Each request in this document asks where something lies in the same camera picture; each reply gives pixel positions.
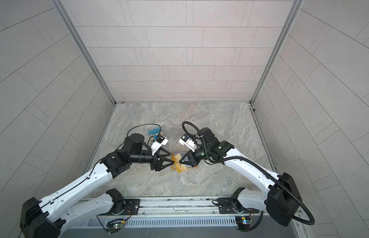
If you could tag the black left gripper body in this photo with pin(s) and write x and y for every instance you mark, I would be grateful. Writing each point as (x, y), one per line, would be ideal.
(153, 164)

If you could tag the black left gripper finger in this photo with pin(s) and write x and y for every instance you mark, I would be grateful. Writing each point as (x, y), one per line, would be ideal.
(163, 163)
(162, 152)

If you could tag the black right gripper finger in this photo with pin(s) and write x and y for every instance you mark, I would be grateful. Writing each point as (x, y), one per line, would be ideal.
(187, 156)
(186, 163)

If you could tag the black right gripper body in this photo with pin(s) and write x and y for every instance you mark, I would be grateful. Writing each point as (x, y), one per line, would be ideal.
(201, 154)

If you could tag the beige gold credit card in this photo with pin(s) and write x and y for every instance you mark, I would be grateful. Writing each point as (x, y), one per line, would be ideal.
(176, 157)

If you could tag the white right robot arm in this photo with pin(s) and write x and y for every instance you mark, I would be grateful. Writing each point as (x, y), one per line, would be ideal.
(278, 196)

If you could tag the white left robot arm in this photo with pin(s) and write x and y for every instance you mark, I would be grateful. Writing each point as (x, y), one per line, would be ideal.
(52, 215)

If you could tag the teal card in stand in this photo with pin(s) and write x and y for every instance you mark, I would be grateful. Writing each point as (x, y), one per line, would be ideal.
(154, 131)

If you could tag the perforated vent strip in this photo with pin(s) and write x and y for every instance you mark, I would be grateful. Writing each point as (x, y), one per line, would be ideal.
(164, 222)

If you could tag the left green circuit board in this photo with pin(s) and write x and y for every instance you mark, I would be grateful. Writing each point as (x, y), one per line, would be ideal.
(116, 224)

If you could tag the green circuit board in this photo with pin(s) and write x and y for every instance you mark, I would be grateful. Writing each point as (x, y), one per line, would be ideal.
(116, 224)
(243, 223)

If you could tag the right green circuit board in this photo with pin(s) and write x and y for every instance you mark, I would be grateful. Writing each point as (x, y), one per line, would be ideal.
(243, 223)

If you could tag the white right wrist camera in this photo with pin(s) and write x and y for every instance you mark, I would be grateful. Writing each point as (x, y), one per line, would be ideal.
(188, 142)

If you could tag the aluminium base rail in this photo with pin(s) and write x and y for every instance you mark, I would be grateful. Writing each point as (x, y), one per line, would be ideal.
(193, 206)

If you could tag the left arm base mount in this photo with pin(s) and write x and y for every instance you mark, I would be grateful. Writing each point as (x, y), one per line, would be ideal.
(129, 207)

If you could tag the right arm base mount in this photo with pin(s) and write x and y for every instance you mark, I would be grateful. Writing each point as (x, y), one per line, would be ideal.
(232, 206)

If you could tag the left corner metal post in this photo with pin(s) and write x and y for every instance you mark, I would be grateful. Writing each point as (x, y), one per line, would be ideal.
(81, 47)

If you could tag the corner metal post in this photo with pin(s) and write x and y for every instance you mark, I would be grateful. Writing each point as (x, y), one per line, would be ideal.
(281, 39)
(81, 47)

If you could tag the right corner metal post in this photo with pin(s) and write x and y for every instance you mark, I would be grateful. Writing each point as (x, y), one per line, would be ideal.
(281, 39)

